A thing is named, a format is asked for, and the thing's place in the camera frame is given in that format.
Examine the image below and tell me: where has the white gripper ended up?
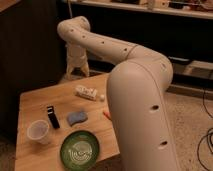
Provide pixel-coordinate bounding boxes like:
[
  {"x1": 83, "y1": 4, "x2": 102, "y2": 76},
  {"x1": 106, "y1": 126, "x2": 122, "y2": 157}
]
[{"x1": 65, "y1": 43, "x2": 90, "y2": 80}]

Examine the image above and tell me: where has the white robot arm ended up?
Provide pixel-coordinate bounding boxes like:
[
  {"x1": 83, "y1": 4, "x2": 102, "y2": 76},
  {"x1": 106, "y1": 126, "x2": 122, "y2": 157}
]
[{"x1": 57, "y1": 16, "x2": 181, "y2": 171}]

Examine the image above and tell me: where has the white plastic bottle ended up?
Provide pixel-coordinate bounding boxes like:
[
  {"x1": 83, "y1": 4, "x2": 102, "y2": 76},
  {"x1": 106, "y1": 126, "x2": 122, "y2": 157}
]
[{"x1": 75, "y1": 85, "x2": 105, "y2": 101}]

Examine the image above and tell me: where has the blue sponge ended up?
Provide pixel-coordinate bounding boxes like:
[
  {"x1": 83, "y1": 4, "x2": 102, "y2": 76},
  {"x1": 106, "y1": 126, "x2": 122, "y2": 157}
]
[{"x1": 67, "y1": 112, "x2": 88, "y2": 126}]

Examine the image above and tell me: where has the orange toy carrot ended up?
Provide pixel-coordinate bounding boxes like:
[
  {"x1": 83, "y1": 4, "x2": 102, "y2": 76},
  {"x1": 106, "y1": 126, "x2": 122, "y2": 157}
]
[{"x1": 103, "y1": 110, "x2": 111, "y2": 121}]

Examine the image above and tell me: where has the wooden table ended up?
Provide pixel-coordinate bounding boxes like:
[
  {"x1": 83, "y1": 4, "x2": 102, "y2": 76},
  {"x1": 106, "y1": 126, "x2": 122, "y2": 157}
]
[{"x1": 15, "y1": 74, "x2": 119, "y2": 171}]

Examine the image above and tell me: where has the black rectangular block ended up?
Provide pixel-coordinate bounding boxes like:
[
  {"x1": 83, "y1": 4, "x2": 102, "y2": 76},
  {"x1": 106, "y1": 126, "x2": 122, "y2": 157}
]
[{"x1": 47, "y1": 106, "x2": 60, "y2": 129}]

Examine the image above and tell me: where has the metal stand pole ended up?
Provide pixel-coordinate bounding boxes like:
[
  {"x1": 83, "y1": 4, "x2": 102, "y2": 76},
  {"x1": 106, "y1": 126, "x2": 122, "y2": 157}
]
[{"x1": 67, "y1": 0, "x2": 73, "y2": 18}]

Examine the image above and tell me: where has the clear plastic cup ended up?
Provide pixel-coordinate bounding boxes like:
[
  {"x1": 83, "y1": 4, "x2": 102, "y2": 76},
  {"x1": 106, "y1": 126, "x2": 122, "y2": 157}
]
[{"x1": 27, "y1": 120, "x2": 50, "y2": 145}]

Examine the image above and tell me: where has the green patterned bowl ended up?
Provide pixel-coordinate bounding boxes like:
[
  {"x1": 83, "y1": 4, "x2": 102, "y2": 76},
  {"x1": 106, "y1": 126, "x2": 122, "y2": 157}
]
[{"x1": 60, "y1": 130, "x2": 100, "y2": 171}]

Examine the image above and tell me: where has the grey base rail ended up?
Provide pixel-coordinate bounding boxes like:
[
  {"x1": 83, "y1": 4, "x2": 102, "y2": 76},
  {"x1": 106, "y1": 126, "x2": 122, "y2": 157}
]
[{"x1": 170, "y1": 57, "x2": 213, "y2": 80}]

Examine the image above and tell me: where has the wall shelf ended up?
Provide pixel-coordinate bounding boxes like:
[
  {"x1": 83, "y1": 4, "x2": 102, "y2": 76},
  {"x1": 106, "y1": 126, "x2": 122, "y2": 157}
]
[{"x1": 70, "y1": 0, "x2": 213, "y2": 20}]

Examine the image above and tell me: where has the black cable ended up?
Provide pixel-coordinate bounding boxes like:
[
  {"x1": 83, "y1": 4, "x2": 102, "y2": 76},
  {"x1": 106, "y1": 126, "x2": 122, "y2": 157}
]
[{"x1": 196, "y1": 78, "x2": 213, "y2": 171}]

